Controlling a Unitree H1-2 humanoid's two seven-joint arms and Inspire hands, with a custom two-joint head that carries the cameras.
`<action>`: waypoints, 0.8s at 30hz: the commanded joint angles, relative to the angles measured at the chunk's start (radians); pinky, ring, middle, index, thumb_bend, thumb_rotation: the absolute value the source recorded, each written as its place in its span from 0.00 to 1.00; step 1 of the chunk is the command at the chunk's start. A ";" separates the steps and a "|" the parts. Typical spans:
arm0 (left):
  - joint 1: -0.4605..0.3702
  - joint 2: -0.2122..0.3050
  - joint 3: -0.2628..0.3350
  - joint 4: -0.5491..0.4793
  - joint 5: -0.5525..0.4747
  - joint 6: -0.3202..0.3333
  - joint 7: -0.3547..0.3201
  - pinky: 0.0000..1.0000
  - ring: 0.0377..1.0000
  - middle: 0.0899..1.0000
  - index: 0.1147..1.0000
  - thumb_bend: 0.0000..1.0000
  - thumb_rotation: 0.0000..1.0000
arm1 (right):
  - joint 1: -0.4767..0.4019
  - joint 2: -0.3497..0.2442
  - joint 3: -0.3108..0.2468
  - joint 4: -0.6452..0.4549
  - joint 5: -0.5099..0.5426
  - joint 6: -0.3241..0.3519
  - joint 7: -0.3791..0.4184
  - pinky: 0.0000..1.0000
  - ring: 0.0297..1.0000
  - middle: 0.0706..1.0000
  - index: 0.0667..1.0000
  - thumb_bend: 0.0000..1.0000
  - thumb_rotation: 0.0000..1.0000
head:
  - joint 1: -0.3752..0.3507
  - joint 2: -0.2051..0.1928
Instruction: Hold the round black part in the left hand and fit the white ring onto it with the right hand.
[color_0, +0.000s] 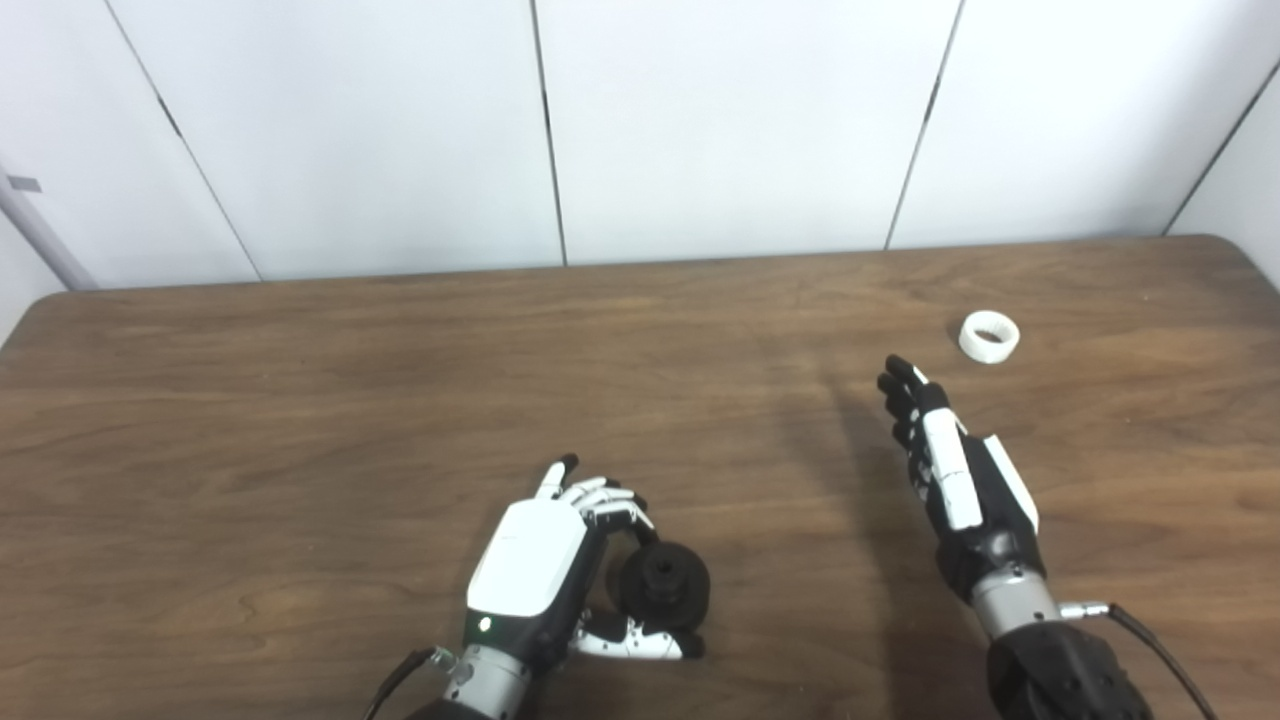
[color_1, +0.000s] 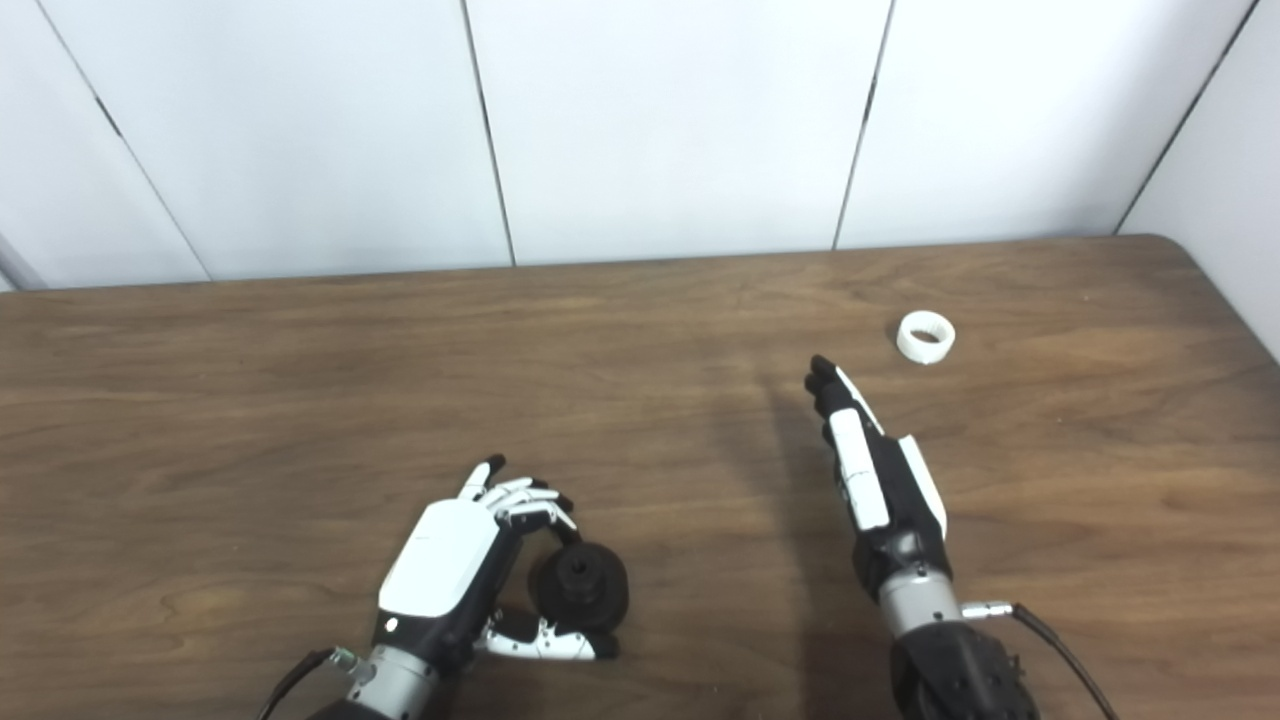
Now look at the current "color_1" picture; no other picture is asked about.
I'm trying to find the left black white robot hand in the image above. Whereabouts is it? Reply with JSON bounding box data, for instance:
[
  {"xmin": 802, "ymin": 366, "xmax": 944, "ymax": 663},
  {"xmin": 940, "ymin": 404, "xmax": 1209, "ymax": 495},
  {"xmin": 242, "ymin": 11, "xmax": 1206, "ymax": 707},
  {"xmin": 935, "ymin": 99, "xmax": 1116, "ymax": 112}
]
[{"xmin": 372, "ymin": 455, "xmax": 619, "ymax": 673}]

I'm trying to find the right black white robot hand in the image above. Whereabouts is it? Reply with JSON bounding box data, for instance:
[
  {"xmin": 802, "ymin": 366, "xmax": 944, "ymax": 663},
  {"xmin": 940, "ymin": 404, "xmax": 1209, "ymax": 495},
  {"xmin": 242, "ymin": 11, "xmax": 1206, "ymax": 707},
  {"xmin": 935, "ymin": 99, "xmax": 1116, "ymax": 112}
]
[{"xmin": 803, "ymin": 355, "xmax": 951, "ymax": 601}]

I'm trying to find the white ring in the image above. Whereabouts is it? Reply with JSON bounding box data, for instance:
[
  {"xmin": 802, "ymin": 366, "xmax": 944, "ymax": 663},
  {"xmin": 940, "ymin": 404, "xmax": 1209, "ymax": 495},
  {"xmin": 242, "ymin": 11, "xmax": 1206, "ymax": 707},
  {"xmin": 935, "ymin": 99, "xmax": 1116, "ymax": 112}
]
[{"xmin": 896, "ymin": 311, "xmax": 956, "ymax": 366}]

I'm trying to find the round black part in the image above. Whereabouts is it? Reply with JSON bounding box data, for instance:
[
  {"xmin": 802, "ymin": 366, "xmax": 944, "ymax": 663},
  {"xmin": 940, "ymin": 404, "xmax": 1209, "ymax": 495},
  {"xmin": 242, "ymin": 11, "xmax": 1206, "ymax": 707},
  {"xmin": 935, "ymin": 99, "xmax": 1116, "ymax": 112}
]
[{"xmin": 527, "ymin": 540, "xmax": 631, "ymax": 633}]

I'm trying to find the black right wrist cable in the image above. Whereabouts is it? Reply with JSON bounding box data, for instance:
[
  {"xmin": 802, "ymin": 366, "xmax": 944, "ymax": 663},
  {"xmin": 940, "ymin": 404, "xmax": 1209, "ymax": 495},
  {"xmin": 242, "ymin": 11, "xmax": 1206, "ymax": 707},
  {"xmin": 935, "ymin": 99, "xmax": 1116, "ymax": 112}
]
[{"xmin": 1010, "ymin": 602, "xmax": 1121, "ymax": 720}]

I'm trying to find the gray wall corner post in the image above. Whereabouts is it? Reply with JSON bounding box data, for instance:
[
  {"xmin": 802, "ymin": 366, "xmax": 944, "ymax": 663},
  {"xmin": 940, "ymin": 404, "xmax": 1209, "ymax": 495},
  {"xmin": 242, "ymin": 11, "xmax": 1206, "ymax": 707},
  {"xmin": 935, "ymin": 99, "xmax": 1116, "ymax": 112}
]
[{"xmin": 0, "ymin": 232, "xmax": 46, "ymax": 291}]

